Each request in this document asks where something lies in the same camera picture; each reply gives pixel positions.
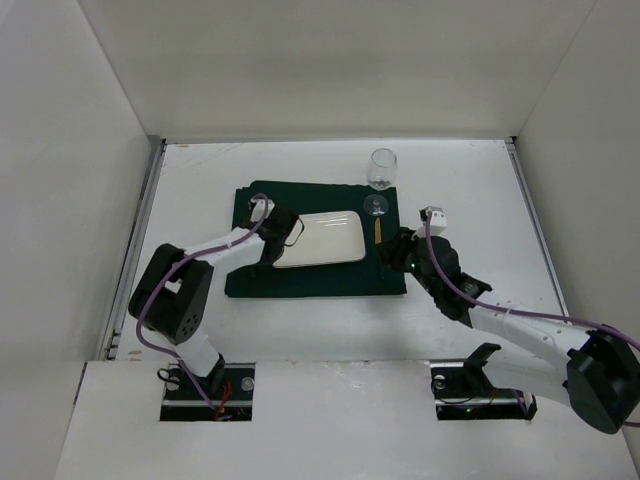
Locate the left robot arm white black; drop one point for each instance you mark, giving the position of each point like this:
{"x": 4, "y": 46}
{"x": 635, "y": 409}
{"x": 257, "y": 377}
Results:
{"x": 169, "y": 300}

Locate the aluminium table rail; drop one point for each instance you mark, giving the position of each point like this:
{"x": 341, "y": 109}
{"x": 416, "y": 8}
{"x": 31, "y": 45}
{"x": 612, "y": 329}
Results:
{"x": 118, "y": 309}
{"x": 510, "y": 143}

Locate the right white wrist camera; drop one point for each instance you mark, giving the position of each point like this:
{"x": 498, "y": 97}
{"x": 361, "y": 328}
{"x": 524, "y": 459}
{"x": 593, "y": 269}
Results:
{"x": 433, "y": 218}

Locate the clear wine glass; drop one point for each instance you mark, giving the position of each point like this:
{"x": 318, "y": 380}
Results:
{"x": 381, "y": 174}

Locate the dark green cloth napkin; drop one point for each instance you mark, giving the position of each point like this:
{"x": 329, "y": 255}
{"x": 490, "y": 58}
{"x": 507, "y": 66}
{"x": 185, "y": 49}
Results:
{"x": 338, "y": 280}

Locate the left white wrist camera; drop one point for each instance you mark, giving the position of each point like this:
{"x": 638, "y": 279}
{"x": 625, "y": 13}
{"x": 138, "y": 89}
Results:
{"x": 260, "y": 208}

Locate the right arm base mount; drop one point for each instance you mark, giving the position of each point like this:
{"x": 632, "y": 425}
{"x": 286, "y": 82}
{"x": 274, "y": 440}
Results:
{"x": 462, "y": 391}

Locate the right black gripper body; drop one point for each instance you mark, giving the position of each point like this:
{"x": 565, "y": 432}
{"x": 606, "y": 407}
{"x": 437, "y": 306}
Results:
{"x": 396, "y": 250}

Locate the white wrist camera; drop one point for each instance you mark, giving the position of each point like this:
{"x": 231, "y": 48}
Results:
{"x": 260, "y": 208}
{"x": 433, "y": 218}

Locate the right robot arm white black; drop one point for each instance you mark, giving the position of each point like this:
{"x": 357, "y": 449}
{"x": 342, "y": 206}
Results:
{"x": 591, "y": 368}

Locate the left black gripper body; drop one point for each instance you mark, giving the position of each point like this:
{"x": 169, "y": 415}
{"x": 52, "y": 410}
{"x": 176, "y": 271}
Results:
{"x": 279, "y": 230}

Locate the left aluminium table rail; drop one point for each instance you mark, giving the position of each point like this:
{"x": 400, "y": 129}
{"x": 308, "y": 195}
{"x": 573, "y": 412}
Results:
{"x": 118, "y": 309}

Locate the white rectangular plate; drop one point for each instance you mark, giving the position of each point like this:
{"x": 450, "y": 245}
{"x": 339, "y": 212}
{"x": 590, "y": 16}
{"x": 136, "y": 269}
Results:
{"x": 323, "y": 239}

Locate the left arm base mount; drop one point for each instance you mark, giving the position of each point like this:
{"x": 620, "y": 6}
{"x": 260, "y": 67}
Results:
{"x": 230, "y": 397}

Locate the gold knife black handle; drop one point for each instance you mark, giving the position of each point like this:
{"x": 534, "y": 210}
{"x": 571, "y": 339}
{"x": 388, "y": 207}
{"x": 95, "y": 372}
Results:
{"x": 378, "y": 240}

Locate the right aluminium table rail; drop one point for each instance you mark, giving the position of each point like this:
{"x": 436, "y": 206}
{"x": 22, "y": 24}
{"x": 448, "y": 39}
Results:
{"x": 510, "y": 143}

